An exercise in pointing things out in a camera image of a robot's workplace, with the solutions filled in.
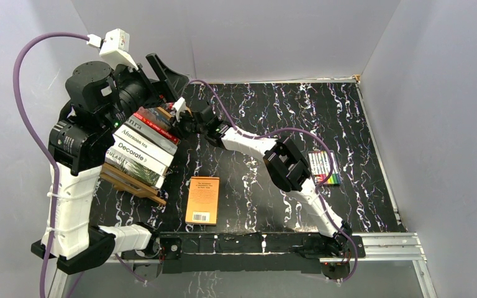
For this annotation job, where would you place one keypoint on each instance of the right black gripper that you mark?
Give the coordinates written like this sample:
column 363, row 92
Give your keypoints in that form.
column 184, row 114

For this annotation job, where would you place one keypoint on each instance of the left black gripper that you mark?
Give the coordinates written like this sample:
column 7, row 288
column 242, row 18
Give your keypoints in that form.
column 156, row 83

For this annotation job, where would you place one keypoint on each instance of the floral patterned book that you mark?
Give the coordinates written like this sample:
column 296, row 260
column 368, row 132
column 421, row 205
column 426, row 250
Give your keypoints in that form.
column 158, row 115

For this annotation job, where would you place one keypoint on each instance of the red comic treehouse book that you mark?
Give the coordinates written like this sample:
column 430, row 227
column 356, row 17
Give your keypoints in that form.
column 175, row 140

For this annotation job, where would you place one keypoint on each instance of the grey book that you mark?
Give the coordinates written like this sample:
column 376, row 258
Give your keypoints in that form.
column 151, row 134

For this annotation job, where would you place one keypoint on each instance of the white Afternoon tea book box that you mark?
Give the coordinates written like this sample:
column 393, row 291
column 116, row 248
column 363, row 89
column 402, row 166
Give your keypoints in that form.
column 132, row 137

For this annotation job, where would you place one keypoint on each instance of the brown Decorate Furniture book box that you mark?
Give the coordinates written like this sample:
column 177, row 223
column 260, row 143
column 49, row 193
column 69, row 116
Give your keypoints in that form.
column 138, row 156

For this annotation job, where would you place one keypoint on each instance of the orange paperback book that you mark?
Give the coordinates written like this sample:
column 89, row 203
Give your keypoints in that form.
column 203, row 200

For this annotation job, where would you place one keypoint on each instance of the white palm leaf book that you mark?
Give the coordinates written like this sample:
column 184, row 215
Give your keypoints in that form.
column 134, row 169

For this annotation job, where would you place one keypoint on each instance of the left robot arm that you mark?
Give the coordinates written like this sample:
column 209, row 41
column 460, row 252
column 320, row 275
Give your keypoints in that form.
column 102, row 98

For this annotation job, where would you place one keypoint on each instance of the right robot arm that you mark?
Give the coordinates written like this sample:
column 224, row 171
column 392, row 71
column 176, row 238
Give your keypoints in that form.
column 288, row 168

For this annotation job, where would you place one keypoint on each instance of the wooden book rack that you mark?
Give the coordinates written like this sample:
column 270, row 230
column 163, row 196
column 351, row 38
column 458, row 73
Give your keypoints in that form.
column 124, row 182

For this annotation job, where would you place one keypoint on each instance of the coloured marker pen pack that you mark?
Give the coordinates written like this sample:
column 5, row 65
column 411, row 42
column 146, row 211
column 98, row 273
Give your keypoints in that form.
column 324, row 165

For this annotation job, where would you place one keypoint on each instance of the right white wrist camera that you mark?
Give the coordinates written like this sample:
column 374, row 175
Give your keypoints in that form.
column 179, row 107

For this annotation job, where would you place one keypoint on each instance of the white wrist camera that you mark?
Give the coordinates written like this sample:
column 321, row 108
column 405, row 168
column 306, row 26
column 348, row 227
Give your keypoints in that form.
column 113, row 48
column 179, row 107

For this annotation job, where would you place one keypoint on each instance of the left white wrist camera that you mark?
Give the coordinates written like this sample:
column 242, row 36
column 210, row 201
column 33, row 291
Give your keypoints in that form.
column 113, row 48

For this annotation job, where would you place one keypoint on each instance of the aluminium front rail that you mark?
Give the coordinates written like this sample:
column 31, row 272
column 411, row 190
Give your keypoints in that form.
column 306, row 252

